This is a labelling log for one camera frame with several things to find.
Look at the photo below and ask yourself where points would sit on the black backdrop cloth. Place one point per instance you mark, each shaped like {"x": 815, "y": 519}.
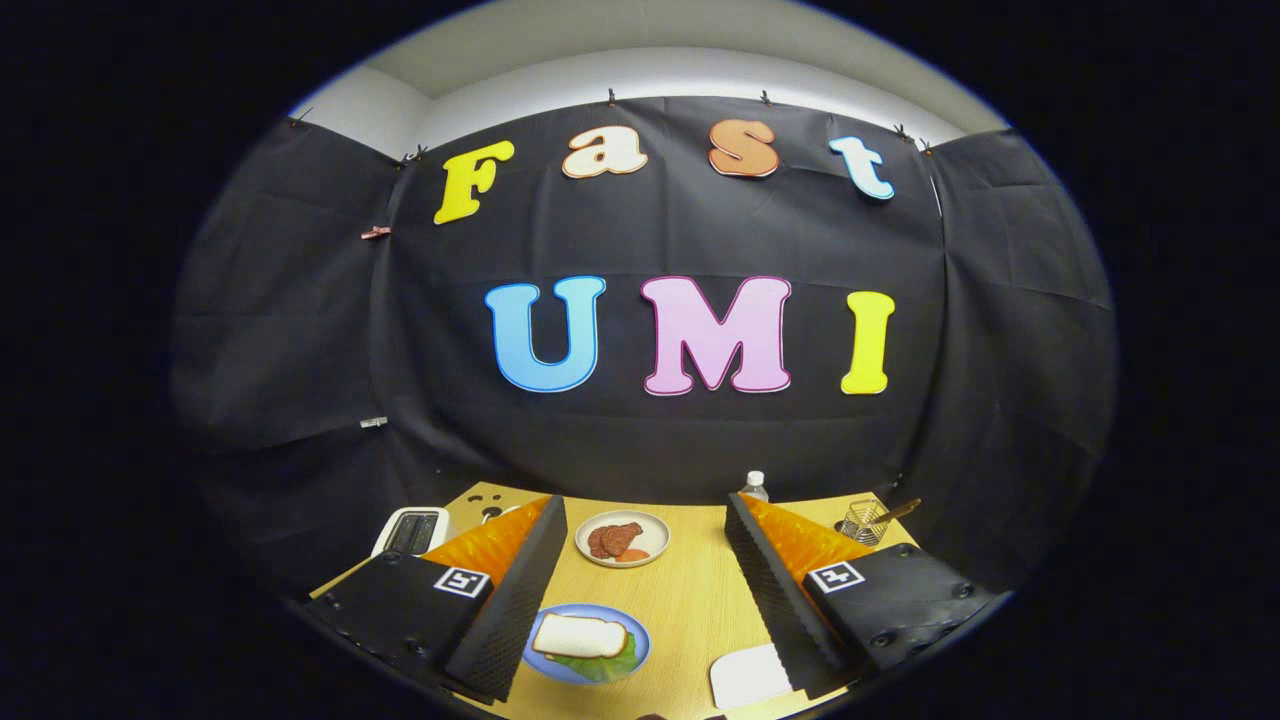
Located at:
{"x": 300, "y": 330}

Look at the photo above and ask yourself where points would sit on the white round plate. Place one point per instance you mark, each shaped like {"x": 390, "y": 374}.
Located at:
{"x": 655, "y": 535}

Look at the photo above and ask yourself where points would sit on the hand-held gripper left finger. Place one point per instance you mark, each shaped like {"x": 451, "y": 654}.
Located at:
{"x": 505, "y": 620}

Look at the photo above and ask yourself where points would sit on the white toaster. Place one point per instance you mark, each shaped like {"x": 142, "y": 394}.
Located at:
{"x": 390, "y": 535}

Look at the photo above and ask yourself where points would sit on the brown meat slice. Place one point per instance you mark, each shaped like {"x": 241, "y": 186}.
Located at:
{"x": 595, "y": 545}
{"x": 625, "y": 537}

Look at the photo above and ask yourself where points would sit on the toasted bread slice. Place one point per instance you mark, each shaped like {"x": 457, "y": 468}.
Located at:
{"x": 580, "y": 635}

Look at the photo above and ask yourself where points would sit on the white square plate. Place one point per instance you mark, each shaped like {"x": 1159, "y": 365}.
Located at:
{"x": 748, "y": 678}

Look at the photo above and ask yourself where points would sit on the green lettuce leaf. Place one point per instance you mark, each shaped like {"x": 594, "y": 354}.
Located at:
{"x": 610, "y": 668}

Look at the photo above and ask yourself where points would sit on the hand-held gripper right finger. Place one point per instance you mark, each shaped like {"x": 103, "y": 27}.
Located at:
{"x": 780, "y": 610}

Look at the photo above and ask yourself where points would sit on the orange vegetable slice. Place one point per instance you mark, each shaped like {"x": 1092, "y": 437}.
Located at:
{"x": 633, "y": 556}

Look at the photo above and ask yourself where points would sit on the green label plastic bottle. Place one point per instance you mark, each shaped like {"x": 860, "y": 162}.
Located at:
{"x": 755, "y": 488}

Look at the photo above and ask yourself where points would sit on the pink clip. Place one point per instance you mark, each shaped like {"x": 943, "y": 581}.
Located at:
{"x": 376, "y": 233}

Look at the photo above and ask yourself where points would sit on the blue round plate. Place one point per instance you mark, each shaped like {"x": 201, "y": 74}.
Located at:
{"x": 590, "y": 609}

